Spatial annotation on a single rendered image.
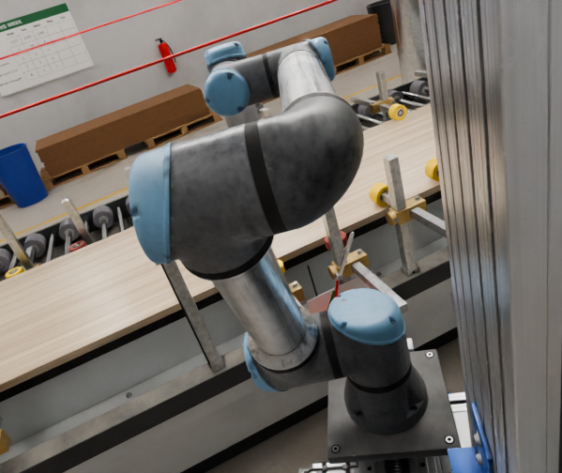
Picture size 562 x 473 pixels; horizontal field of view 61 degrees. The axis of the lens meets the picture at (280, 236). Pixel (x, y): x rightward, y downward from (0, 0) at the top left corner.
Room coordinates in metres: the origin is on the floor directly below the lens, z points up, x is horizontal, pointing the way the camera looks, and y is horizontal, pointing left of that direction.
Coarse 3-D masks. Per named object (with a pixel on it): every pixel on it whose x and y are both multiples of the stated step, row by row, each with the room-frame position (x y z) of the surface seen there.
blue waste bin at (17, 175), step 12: (24, 144) 6.31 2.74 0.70; (0, 156) 6.41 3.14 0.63; (12, 156) 6.03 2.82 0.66; (24, 156) 6.15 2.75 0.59; (0, 168) 5.98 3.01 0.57; (12, 168) 6.00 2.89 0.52; (24, 168) 6.08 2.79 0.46; (36, 168) 6.28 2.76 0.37; (0, 180) 6.04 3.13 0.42; (12, 180) 6.00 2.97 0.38; (24, 180) 6.04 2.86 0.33; (36, 180) 6.15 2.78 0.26; (12, 192) 6.03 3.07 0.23; (24, 192) 6.02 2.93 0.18; (36, 192) 6.09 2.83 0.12; (24, 204) 6.03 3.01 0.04
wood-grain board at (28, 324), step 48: (384, 144) 2.13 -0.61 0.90; (432, 144) 1.96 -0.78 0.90; (432, 192) 1.57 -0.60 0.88; (288, 240) 1.53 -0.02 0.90; (0, 288) 1.91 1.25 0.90; (48, 288) 1.76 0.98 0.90; (96, 288) 1.63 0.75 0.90; (144, 288) 1.51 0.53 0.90; (192, 288) 1.41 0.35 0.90; (0, 336) 1.51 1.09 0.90; (48, 336) 1.40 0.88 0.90; (96, 336) 1.31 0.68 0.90; (0, 384) 1.22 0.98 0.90
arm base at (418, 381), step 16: (352, 384) 0.59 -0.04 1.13; (400, 384) 0.55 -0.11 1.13; (416, 384) 0.57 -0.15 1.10; (352, 400) 0.58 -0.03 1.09; (368, 400) 0.56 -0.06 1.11; (384, 400) 0.55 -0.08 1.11; (400, 400) 0.54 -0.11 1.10; (416, 400) 0.55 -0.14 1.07; (352, 416) 0.58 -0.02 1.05; (368, 416) 0.55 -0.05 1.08; (384, 416) 0.54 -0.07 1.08; (400, 416) 0.53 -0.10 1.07; (416, 416) 0.54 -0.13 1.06; (384, 432) 0.54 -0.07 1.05
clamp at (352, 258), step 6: (354, 252) 1.36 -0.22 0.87; (348, 258) 1.34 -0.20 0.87; (354, 258) 1.33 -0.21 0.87; (360, 258) 1.32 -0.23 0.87; (366, 258) 1.32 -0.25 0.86; (348, 264) 1.31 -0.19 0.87; (366, 264) 1.32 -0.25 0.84; (330, 270) 1.31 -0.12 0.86; (336, 270) 1.30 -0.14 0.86; (348, 270) 1.31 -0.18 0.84; (330, 276) 1.33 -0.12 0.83
